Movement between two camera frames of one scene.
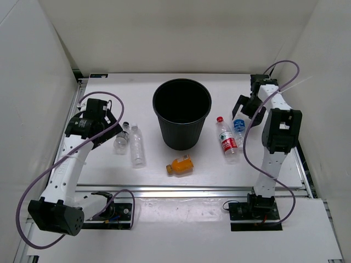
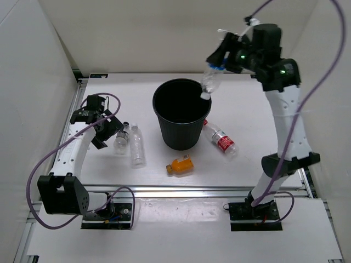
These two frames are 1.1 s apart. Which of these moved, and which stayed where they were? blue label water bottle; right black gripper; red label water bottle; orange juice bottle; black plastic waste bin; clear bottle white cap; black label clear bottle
Moved: blue label water bottle; right black gripper; red label water bottle
Stayed: clear bottle white cap; black plastic waste bin; black label clear bottle; orange juice bottle
